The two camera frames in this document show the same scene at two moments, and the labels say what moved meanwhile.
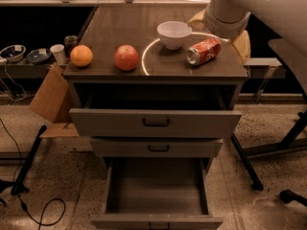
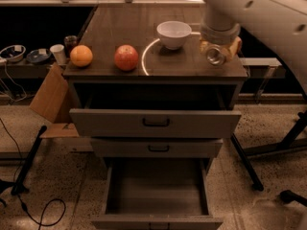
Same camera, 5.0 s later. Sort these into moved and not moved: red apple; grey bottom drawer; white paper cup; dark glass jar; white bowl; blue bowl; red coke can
Moved: red coke can
Not moved: dark glass jar; red apple; blue bowl; white bowl; white paper cup; grey bottom drawer
